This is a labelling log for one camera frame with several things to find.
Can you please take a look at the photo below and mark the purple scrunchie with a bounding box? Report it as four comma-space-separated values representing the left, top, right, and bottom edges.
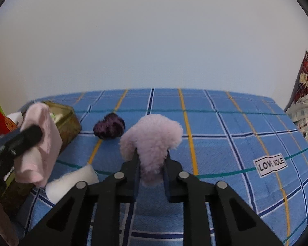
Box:
93, 113, 126, 140

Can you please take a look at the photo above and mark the red brocade drawstring pouch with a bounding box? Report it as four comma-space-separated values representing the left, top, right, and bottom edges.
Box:
0, 108, 18, 137

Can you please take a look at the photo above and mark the pale pink cloth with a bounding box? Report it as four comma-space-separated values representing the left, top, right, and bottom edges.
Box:
14, 102, 63, 188

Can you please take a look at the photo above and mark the gold metal tin box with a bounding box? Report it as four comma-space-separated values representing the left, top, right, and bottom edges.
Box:
0, 101, 82, 211

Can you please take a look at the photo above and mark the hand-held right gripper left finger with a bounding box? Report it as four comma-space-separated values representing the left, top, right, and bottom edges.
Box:
21, 152, 141, 246

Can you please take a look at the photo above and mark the fluffy pink puff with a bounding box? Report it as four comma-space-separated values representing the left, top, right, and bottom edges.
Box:
119, 115, 184, 187

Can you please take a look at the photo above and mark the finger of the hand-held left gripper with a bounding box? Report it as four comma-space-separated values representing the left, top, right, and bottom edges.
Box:
0, 125, 44, 159

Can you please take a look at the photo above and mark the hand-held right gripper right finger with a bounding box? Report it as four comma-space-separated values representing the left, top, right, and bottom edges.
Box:
163, 153, 284, 246

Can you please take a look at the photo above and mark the blue plaid bedsheet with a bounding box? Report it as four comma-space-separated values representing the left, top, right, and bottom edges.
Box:
15, 88, 308, 246

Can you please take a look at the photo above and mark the plaid white cloth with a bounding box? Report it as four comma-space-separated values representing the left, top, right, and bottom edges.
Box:
285, 91, 308, 155

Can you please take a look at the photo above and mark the white foam liner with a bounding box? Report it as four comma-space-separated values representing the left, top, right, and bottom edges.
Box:
7, 112, 24, 125

